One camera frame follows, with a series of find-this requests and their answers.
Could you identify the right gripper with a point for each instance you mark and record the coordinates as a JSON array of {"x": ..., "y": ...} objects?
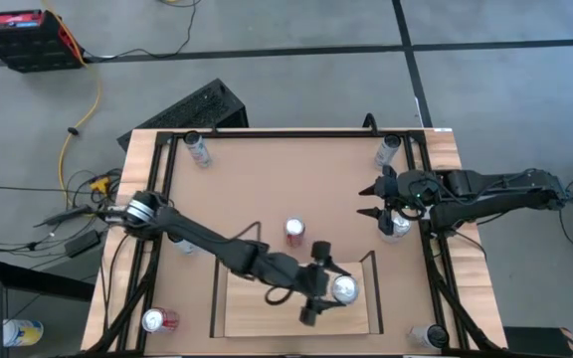
[{"x": 408, "y": 189}]

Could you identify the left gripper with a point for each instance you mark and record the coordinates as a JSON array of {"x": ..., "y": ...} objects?
[{"x": 311, "y": 283}]

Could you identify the silver Diet Coke can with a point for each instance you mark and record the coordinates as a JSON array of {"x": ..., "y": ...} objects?
[
  {"x": 344, "y": 289},
  {"x": 402, "y": 228}
]

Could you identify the slim white beverage can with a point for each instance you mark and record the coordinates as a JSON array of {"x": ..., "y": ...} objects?
[
  {"x": 386, "y": 151},
  {"x": 428, "y": 337},
  {"x": 198, "y": 149},
  {"x": 186, "y": 246}
]

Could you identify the red Coke can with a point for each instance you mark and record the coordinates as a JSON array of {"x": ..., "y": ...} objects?
[
  {"x": 159, "y": 320},
  {"x": 294, "y": 229}
]

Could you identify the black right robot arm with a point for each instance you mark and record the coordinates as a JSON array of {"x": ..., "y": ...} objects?
[{"x": 490, "y": 199}]

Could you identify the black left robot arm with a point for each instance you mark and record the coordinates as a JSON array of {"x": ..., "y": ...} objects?
[{"x": 202, "y": 237}]

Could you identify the black clip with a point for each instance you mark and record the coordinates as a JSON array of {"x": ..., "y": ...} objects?
[{"x": 370, "y": 123}]

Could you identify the tan table mat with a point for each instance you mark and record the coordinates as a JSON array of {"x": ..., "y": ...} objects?
[{"x": 266, "y": 189}]

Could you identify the black box with striped corner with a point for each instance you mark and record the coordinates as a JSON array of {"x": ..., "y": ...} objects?
[{"x": 535, "y": 343}]

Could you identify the black perforated computer case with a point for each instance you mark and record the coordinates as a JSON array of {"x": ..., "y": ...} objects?
[{"x": 192, "y": 112}]

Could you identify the black power adapter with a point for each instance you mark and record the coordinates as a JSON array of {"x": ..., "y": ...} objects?
[{"x": 82, "y": 243}]

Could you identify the yellow plug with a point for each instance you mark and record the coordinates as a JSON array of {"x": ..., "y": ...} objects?
[{"x": 100, "y": 184}]

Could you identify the long black power brick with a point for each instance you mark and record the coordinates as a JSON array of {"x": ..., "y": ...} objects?
[{"x": 65, "y": 215}]

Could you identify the black floor beam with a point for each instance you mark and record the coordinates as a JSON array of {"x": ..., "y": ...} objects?
[{"x": 28, "y": 278}]

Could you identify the white and yellow can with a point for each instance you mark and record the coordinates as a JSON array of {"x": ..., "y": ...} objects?
[{"x": 22, "y": 332}]

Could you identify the red and black toolbox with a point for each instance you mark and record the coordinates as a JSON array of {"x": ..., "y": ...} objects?
[{"x": 28, "y": 40}]

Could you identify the black metal table frame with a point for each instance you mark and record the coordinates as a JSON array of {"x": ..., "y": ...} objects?
[{"x": 291, "y": 134}]

